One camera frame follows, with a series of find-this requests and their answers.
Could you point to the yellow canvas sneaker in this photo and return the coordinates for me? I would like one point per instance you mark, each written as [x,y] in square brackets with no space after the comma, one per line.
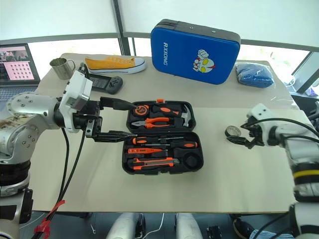
[112,64]

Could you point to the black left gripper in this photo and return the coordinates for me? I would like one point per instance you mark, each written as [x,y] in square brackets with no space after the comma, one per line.
[91,117]

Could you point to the small purple object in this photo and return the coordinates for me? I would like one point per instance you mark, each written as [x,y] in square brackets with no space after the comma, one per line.
[312,92]

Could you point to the black handheld game console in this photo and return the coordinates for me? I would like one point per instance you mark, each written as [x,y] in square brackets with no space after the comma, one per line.
[109,84]

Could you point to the person's blue jeans leg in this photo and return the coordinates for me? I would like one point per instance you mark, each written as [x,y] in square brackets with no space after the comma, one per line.
[266,235]

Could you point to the blue cloth in plastic bag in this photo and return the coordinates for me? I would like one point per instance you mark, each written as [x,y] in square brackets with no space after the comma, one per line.
[255,76]

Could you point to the stainless steel mug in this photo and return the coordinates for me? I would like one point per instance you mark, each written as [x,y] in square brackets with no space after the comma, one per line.
[61,69]

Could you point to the orange black utility knife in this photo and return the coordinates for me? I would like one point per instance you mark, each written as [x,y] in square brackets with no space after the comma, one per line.
[149,163]

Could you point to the orange black tape measure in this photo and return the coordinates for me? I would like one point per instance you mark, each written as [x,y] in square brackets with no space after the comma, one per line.
[141,110]

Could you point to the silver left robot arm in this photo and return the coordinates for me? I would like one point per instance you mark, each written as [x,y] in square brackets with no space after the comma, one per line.
[30,105]

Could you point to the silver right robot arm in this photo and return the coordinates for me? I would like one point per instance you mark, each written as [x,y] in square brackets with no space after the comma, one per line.
[301,140]

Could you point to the person's dark shoe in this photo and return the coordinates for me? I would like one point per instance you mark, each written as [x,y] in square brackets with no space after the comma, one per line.
[243,227]

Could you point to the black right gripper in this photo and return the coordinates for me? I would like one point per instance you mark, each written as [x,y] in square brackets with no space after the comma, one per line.
[257,135]

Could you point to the black electrical tape roll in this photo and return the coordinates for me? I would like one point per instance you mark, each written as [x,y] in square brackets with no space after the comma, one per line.
[233,131]

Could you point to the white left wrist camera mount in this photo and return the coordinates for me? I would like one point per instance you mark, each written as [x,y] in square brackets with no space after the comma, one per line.
[76,92]

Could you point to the grey window frame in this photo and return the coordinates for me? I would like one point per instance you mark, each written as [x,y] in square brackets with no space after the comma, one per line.
[122,27]

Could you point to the black tool case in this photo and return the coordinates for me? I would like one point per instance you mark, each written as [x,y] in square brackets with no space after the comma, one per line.
[162,171]

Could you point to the orange voltage tester pen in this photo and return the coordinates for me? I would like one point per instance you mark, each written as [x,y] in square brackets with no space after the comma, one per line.
[142,150]

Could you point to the small black box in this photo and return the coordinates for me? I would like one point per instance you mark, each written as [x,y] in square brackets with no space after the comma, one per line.
[214,232]

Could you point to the red tape wrap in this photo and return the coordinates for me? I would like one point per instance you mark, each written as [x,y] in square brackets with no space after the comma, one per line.
[58,204]

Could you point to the silver robot leg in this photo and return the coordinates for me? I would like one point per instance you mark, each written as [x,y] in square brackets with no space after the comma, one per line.
[188,226]
[124,226]

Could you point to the open laptop with pink screen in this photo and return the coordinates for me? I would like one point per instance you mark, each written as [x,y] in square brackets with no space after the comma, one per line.
[15,67]

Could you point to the blue RXIONG cartoon case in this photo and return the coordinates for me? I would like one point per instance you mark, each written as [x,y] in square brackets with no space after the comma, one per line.
[184,57]

